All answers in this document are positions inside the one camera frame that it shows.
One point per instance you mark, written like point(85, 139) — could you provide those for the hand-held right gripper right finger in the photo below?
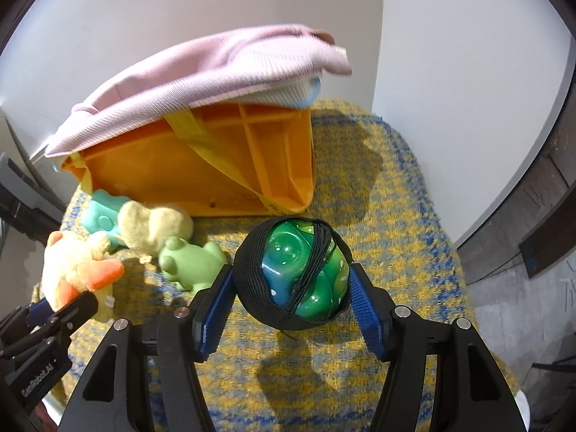
point(365, 312)

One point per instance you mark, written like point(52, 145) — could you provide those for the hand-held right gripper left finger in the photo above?
point(215, 312)

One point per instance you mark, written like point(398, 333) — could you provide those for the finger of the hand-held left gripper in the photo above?
point(38, 309)
point(76, 308)

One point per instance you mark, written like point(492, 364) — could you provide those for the yellow orange plush duck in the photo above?
point(67, 261)

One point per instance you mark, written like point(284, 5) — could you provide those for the green frog toy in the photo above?
point(189, 261)

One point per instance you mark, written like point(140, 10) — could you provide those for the green ball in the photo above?
point(292, 256)

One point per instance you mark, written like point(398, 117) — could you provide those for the teal rubber toy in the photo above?
point(101, 216)

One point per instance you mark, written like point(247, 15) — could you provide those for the beige plush toy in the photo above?
point(148, 227)

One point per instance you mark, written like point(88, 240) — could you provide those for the orange plastic basket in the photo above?
point(157, 175)

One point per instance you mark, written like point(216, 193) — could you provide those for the pink fabric bag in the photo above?
point(202, 67)

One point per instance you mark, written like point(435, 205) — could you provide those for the yellow blue plaid blanket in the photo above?
point(405, 216)

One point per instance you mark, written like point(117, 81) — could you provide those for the white bed sheet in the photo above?
point(523, 409)

